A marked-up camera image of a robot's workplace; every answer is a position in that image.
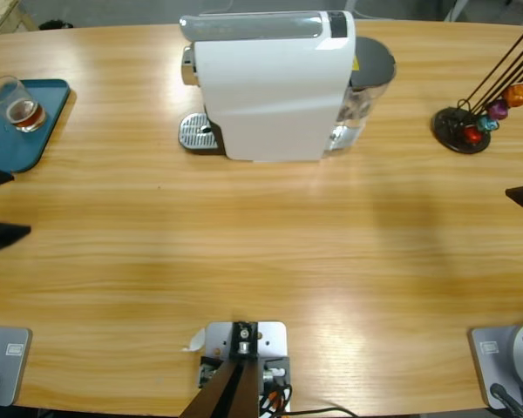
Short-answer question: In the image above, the dark camera mount post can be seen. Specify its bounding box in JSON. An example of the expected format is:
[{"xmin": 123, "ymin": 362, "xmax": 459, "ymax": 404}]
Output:
[{"xmin": 178, "ymin": 320, "xmax": 262, "ymax": 418}]

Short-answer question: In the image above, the black capsule holder with rods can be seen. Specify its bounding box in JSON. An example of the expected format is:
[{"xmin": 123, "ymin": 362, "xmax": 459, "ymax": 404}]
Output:
[{"xmin": 431, "ymin": 28, "xmax": 523, "ymax": 155}]

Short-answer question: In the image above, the white capsule coffee machine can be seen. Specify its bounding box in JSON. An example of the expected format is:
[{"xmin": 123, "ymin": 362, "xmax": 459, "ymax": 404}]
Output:
[{"xmin": 177, "ymin": 9, "xmax": 397, "ymax": 165}]

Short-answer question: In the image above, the black base cable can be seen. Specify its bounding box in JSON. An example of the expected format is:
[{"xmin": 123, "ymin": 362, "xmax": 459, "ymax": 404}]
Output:
[{"xmin": 490, "ymin": 382, "xmax": 523, "ymax": 418}]

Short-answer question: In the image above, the orange coffee capsule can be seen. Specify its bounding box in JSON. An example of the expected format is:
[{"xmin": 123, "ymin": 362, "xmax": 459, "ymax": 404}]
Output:
[{"xmin": 504, "ymin": 83, "xmax": 523, "ymax": 109}]

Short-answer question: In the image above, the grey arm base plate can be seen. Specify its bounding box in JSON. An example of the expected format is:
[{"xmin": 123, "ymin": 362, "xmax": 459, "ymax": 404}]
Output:
[
  {"xmin": 0, "ymin": 326, "xmax": 33, "ymax": 407},
  {"xmin": 468, "ymin": 320, "xmax": 523, "ymax": 410}
]

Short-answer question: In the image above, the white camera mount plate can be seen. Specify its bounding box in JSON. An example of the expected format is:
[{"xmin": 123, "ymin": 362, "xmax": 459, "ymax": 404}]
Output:
[{"xmin": 200, "ymin": 320, "xmax": 291, "ymax": 413}]

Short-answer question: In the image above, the purple coffee capsule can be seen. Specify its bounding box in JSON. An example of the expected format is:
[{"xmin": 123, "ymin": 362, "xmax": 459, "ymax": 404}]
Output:
[{"xmin": 486, "ymin": 99, "xmax": 510, "ymax": 122}]

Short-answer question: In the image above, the black cable at mount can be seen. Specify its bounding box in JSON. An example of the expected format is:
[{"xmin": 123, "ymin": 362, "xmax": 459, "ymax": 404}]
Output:
[{"xmin": 287, "ymin": 407, "xmax": 361, "ymax": 418}]

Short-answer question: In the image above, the white paper scrap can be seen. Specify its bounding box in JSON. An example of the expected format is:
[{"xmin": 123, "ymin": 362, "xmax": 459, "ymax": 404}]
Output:
[{"xmin": 181, "ymin": 328, "xmax": 207, "ymax": 353}]

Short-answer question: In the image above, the teal plastic tray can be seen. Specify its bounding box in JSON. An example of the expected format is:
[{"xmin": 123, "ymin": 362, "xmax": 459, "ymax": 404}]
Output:
[{"xmin": 0, "ymin": 78, "xmax": 71, "ymax": 174}]

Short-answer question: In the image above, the white chair leg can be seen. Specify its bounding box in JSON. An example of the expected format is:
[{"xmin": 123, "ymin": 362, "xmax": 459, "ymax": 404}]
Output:
[{"xmin": 444, "ymin": 0, "xmax": 472, "ymax": 23}]

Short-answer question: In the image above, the clear drinking glass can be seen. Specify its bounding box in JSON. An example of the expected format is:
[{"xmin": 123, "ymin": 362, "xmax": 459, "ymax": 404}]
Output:
[{"xmin": 0, "ymin": 76, "xmax": 48, "ymax": 134}]

